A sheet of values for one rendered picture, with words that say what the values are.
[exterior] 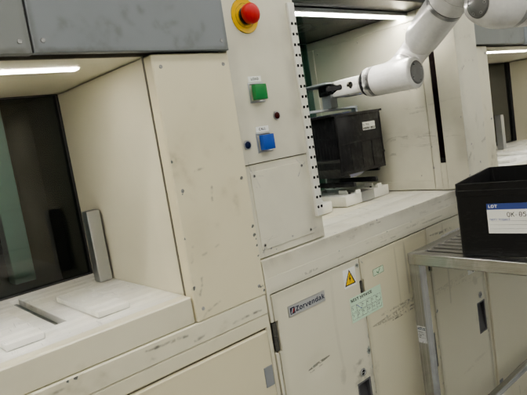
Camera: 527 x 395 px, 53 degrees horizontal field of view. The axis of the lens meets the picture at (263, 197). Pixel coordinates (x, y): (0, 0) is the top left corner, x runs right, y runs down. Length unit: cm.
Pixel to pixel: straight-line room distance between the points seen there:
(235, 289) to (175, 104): 36
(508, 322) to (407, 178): 61
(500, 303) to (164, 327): 125
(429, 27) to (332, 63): 58
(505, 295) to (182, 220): 127
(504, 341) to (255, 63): 129
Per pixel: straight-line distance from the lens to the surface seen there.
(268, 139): 106
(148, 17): 95
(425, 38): 137
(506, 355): 199
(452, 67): 161
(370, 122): 165
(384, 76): 149
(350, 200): 156
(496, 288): 189
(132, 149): 104
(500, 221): 130
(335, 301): 123
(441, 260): 136
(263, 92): 107
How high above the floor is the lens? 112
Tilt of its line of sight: 7 degrees down
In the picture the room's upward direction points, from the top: 9 degrees counter-clockwise
